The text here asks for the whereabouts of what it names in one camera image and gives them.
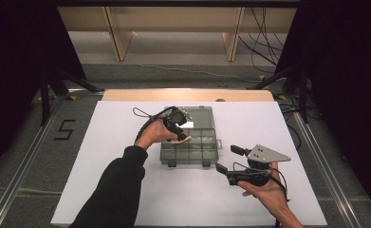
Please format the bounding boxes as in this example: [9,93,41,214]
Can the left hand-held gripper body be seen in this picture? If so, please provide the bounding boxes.
[162,106,194,143]

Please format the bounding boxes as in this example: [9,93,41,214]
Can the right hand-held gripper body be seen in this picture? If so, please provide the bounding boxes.
[226,144,291,187]

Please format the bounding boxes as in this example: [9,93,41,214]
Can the transparent grey plastic compartment box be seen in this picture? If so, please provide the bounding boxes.
[159,105,223,168]

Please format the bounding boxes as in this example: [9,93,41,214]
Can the person's left hand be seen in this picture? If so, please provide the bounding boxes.
[135,118,193,150]

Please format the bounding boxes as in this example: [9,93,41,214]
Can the person's right hand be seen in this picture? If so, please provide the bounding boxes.
[237,162,289,217]

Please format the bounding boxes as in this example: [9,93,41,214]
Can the light wooden table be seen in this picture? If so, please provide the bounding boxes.
[102,88,275,103]

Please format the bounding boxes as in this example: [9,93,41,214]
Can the white table cover sheet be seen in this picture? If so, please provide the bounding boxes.
[50,100,328,226]

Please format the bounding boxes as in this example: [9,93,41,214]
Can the black metal stand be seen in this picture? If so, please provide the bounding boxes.
[246,66,309,124]
[38,66,105,126]

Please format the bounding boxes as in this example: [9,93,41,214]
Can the beige wooden bench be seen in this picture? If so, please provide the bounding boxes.
[57,7,298,63]

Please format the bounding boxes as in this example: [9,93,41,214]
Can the black curtain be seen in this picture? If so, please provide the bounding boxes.
[0,0,86,180]
[274,0,371,219]

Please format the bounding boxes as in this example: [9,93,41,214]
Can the right hand-held gripper black cable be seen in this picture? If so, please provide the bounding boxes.
[232,161,291,202]

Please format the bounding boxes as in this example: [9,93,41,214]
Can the hand-held gripper black cable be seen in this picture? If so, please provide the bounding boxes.
[232,161,291,202]
[132,106,176,144]

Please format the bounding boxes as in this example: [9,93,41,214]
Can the left hand-held gripper black cable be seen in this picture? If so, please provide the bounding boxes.
[132,106,176,144]

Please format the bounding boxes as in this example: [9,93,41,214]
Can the white floor cable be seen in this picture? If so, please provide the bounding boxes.
[135,62,261,84]

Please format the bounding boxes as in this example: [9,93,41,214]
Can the black floor cables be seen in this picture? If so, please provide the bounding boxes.
[280,94,317,150]

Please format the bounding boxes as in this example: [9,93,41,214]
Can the aluminium floor rail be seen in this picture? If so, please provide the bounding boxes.
[291,110,362,228]
[0,94,67,228]

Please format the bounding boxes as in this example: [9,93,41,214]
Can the bundle of black cables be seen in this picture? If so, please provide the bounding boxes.
[237,7,286,74]

